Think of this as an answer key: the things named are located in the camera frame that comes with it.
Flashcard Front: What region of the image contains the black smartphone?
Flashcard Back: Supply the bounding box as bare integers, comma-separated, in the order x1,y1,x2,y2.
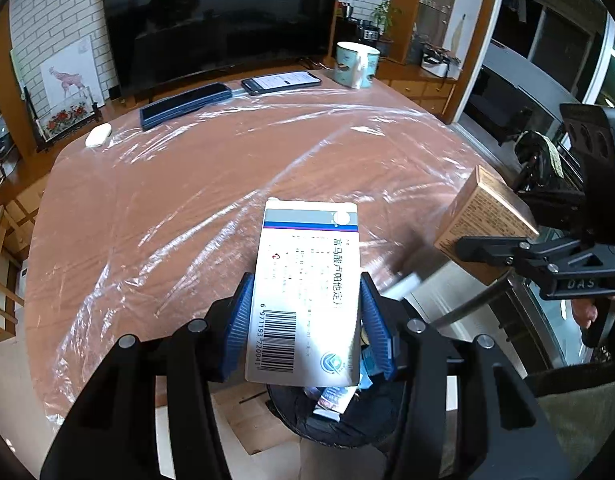
242,70,321,96

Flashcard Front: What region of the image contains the small green potted plant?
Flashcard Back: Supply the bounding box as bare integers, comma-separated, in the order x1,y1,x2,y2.
370,0,401,58

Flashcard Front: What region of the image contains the black trash bin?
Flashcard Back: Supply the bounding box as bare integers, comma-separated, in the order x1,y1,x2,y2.
264,374,414,450

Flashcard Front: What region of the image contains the grey table edge guard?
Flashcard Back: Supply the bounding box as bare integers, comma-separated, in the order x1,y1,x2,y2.
383,273,421,300

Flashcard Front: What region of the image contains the brown cardboard box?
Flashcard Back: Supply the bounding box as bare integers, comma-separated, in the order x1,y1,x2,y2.
434,166,539,286

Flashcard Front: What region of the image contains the giraffe picture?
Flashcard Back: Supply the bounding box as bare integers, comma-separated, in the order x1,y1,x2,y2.
41,36,105,107

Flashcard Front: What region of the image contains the person's right hand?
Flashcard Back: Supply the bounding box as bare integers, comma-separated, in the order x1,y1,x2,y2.
571,297,615,330

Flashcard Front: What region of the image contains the large black television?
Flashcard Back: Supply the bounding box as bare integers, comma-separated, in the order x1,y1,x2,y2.
102,0,337,96

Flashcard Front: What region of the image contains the framed flower embroidery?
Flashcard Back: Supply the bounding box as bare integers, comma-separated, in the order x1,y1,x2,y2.
23,87,102,152

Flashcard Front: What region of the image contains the teal bird mug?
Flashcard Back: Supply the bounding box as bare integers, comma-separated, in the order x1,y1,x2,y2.
333,41,380,89

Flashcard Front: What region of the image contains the white computer mouse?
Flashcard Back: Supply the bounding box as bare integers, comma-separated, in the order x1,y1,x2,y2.
85,122,112,148

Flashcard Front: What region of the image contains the white blue medicine box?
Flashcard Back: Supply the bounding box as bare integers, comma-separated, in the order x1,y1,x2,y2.
245,198,361,388

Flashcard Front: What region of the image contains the white blue carton box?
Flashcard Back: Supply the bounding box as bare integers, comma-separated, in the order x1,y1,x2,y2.
311,343,374,424

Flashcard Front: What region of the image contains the blue cased tablet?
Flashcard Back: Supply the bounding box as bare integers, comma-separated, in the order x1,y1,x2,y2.
140,82,233,131

